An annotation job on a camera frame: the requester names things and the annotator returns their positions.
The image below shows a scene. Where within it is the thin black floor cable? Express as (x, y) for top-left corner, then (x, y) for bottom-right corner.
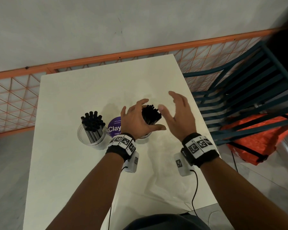
(231, 150), (238, 173)

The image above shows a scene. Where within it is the bundle of black straws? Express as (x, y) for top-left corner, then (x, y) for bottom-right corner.
(141, 104), (163, 126)

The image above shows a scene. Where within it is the person's dark clothing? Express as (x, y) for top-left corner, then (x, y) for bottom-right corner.
(123, 214), (211, 230)

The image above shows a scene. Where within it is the teal slatted metal chair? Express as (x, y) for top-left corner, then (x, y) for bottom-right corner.
(182, 41), (288, 147)

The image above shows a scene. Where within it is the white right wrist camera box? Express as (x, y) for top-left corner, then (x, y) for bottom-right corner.
(174, 152), (195, 177)

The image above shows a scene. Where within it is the person's left forearm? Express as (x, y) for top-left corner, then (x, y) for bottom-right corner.
(46, 152), (124, 230)

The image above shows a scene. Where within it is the person's right forearm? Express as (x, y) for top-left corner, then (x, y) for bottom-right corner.
(200, 157), (288, 230)

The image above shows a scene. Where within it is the group of black straws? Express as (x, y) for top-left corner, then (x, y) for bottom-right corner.
(81, 111), (104, 144)

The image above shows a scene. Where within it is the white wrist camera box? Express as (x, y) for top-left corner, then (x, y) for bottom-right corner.
(122, 151), (140, 174)
(174, 152), (195, 177)

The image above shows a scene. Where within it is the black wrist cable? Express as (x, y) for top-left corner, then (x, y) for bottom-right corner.
(107, 166), (129, 230)
(190, 169), (199, 212)

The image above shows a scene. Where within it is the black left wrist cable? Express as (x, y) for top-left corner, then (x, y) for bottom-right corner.
(107, 166), (129, 230)

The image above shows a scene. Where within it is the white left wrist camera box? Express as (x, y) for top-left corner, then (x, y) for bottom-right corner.
(122, 151), (140, 174)

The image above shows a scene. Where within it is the orange bag with black straps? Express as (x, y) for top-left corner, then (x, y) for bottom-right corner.
(219, 111), (288, 166)

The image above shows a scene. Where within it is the person's left hand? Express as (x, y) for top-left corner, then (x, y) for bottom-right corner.
(121, 99), (167, 140)

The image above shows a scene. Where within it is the orange wire mesh fence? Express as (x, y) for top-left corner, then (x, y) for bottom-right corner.
(0, 27), (282, 137)

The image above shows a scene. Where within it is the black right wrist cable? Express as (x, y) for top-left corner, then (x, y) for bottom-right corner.
(190, 169), (199, 212)

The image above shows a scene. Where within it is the round purple sticker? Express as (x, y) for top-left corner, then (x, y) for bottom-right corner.
(107, 116), (123, 138)

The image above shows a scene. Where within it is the black left wristband with markers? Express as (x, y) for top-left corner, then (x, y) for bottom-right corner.
(105, 133), (137, 162)

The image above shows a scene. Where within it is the person's right hand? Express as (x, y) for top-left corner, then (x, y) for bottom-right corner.
(158, 91), (197, 142)

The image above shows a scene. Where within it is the black right wristband with markers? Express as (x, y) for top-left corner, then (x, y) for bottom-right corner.
(181, 133), (220, 168)

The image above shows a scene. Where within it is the black wristband with markers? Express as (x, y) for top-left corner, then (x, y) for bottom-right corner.
(105, 133), (137, 162)
(181, 133), (220, 168)

